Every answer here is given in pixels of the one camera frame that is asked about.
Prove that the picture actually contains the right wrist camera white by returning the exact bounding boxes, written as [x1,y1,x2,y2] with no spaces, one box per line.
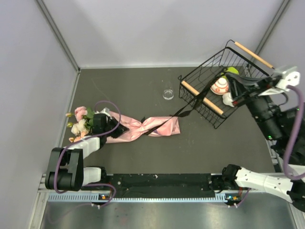
[259,65,300,96]

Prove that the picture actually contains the black wire basket wooden handles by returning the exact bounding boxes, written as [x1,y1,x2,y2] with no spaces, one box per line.
[178,40,274,128]

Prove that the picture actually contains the white red patterned bowl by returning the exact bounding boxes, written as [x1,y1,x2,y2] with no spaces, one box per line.
[210,77,229,95]

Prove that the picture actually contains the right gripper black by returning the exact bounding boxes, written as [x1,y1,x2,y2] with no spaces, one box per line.
[224,71,283,140]

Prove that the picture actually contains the white flower-shaped cup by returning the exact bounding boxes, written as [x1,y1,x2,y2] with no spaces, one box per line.
[222,92,234,107]

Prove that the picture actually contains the green square cup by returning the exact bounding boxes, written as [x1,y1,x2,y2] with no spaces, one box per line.
[221,67,239,78]

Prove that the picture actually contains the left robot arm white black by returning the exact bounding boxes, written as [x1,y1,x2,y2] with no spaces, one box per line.
[45,112,128,193]

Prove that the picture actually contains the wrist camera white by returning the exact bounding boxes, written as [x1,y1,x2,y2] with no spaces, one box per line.
[259,65,300,96]
[94,107,112,119]

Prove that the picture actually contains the black ribbon gold lettering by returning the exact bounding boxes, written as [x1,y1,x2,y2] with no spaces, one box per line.
[145,74,237,135]

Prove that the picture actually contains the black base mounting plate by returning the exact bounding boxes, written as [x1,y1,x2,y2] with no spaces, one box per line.
[106,173,224,198]

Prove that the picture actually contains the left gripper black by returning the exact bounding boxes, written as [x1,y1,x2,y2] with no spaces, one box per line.
[103,116,129,138]

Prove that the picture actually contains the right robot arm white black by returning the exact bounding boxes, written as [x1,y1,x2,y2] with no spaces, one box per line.
[220,70,305,211]

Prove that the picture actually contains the pink wrapping paper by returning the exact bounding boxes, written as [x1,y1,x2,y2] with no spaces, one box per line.
[106,115,180,144]

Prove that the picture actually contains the aluminium rail with cable duct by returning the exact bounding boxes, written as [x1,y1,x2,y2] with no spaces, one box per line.
[39,173,298,205]

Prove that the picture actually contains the clear glass vase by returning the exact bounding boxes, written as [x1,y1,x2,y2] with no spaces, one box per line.
[163,69,174,101]

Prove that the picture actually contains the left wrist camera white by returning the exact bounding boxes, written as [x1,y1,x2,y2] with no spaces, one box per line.
[94,107,112,119]

